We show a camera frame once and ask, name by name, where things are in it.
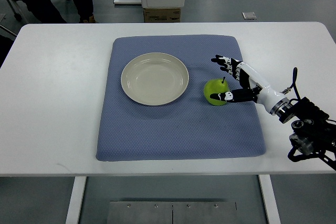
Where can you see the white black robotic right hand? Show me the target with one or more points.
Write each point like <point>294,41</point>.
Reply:
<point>253,87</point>

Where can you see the green pear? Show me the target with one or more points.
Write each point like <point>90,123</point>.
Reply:
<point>213,86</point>

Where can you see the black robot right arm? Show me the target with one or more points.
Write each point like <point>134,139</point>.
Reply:
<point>313,131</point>

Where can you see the metal floor plate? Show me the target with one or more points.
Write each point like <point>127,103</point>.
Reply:
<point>249,16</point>

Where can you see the beige round plate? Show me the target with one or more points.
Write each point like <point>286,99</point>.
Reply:
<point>154,79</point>

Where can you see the blue textured mat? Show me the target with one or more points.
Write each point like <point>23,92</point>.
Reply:
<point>189,127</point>

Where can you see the right white table leg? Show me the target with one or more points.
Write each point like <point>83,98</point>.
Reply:
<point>269,199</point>

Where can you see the white table leg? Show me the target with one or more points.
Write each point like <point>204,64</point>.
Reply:
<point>269,199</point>
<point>74,209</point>

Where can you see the cardboard box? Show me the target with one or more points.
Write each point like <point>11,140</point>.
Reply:
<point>162,15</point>

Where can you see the left white table leg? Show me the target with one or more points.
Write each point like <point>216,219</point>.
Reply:
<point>74,209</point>

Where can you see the grey metal base plate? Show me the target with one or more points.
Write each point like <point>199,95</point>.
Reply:
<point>172,212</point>

